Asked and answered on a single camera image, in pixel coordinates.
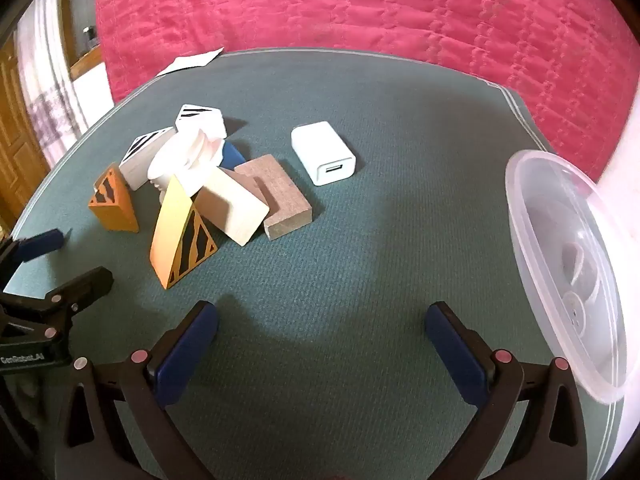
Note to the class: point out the blue wedge block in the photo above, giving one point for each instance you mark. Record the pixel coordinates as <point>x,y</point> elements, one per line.
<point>231,156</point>

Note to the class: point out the white striped wedge block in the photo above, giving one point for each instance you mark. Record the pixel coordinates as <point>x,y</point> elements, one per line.
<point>205,122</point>
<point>140,165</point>

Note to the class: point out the clear plastic bowl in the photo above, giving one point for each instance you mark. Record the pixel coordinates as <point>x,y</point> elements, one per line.
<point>550,240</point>

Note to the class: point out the light wooden block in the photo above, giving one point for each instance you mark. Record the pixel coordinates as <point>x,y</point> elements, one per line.
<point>230,205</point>

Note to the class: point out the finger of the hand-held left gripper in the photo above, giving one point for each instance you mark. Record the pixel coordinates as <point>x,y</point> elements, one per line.
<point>85,285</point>
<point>42,244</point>

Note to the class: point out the red quilted blanket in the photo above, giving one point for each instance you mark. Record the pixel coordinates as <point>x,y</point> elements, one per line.
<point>350,5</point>

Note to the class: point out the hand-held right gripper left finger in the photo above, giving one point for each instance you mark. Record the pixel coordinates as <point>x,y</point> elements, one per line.
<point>187,355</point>

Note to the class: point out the wooden ledge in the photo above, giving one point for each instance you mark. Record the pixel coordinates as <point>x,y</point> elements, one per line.
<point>87,62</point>

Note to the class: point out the orange striped wedge block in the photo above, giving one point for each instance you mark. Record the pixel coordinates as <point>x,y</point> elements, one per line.
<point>112,210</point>
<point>170,230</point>

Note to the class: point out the brown wooden block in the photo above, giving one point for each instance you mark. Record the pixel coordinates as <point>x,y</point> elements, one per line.
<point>282,195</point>

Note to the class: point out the white paper sheet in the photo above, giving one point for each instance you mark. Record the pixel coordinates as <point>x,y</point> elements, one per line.
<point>192,61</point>

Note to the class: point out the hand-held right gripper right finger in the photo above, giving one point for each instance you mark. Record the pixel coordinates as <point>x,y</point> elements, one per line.
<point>455,355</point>

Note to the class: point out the white patterned curtain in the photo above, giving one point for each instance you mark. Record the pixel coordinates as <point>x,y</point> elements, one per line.
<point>47,70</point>

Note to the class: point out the wooden door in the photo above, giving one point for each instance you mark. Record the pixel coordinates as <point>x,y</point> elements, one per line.
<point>15,135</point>

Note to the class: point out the white usb charger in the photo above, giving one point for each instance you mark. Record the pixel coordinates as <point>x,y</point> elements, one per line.
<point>320,150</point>

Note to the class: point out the dark small bottle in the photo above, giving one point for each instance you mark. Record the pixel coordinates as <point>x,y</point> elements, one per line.
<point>90,37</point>

